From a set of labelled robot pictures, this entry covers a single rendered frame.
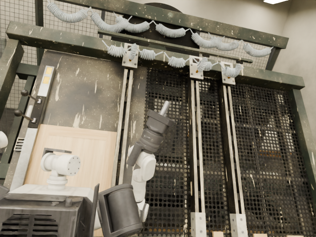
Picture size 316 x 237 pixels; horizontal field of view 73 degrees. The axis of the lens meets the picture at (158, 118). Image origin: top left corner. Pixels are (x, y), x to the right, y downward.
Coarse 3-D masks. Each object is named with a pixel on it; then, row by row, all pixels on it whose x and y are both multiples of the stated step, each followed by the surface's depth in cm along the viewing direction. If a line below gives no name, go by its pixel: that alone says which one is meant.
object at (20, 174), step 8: (40, 88) 129; (48, 88) 131; (40, 120) 123; (32, 128) 120; (32, 136) 118; (24, 144) 115; (32, 144) 116; (24, 152) 114; (24, 160) 113; (16, 168) 110; (24, 168) 111; (16, 176) 109; (24, 176) 110; (16, 184) 108
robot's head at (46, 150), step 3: (45, 150) 72; (48, 150) 73; (51, 150) 71; (54, 150) 71; (57, 150) 71; (60, 150) 70; (63, 150) 70; (66, 150) 71; (69, 150) 73; (45, 153) 72; (42, 156) 72; (42, 159) 70; (42, 168) 70
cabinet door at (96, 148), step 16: (48, 128) 124; (64, 128) 126; (80, 128) 128; (48, 144) 121; (64, 144) 123; (80, 144) 125; (96, 144) 127; (112, 144) 129; (32, 160) 115; (80, 160) 121; (96, 160) 123; (112, 160) 125; (32, 176) 112; (48, 176) 114; (80, 176) 118; (96, 176) 120
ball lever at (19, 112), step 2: (16, 110) 110; (18, 110) 110; (20, 110) 111; (14, 112) 110; (16, 112) 109; (18, 112) 110; (20, 112) 110; (22, 112) 112; (14, 114) 110; (16, 114) 110; (18, 114) 110; (20, 114) 110; (22, 114) 112; (16, 116) 110; (18, 116) 111; (24, 116) 114; (26, 116) 115; (28, 118) 117; (30, 118) 117; (32, 118) 120; (34, 118) 120; (32, 120) 119; (34, 120) 119; (32, 122) 119; (34, 122) 119
